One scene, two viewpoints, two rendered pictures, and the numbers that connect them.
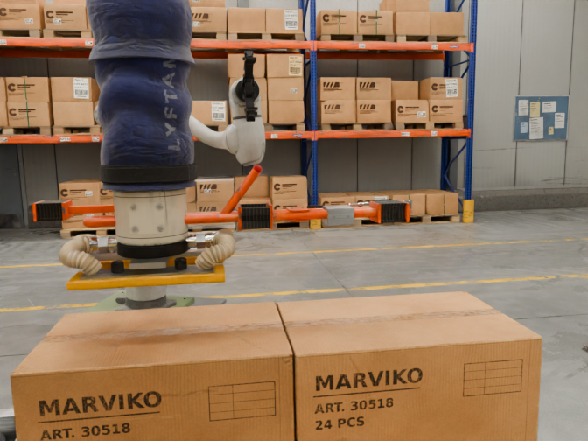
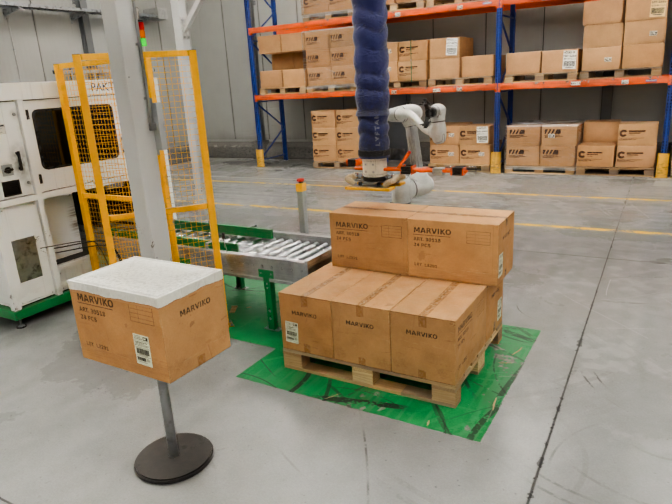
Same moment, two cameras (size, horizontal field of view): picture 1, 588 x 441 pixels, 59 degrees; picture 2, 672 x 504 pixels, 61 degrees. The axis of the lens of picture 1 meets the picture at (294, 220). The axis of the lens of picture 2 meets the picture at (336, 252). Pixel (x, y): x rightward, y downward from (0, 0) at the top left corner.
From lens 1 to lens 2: 2.84 m
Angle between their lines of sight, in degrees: 39
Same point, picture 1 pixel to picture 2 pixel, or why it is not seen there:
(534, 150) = not seen: outside the picture
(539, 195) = not seen: outside the picture
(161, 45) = (373, 111)
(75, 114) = (445, 68)
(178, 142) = (379, 143)
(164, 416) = (368, 232)
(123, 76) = (362, 122)
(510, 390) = (485, 244)
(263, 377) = (397, 224)
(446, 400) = (460, 243)
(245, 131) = (434, 129)
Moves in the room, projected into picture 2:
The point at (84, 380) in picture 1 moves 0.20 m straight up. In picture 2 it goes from (347, 217) to (345, 188)
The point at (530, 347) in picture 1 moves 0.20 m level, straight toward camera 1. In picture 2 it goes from (493, 228) to (467, 234)
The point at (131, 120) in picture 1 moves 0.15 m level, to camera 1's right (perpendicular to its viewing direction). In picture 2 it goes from (364, 136) to (383, 136)
